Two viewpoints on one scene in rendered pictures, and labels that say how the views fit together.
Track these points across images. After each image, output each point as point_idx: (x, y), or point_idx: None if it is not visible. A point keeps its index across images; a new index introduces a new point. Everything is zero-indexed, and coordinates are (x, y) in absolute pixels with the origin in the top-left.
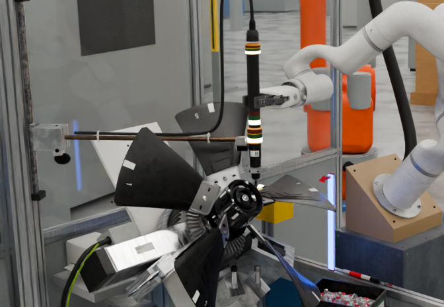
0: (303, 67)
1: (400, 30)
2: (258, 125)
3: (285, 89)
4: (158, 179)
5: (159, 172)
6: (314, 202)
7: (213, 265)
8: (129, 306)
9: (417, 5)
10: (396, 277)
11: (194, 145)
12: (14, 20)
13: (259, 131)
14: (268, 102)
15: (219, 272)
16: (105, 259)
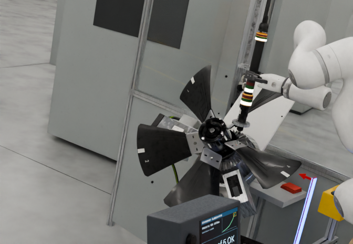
0: None
1: (294, 44)
2: (245, 91)
3: (272, 76)
4: (197, 95)
5: (198, 92)
6: (259, 172)
7: (166, 148)
8: None
9: (305, 24)
10: None
11: (252, 101)
12: (252, 1)
13: (244, 96)
14: (252, 77)
15: (178, 161)
16: (158, 119)
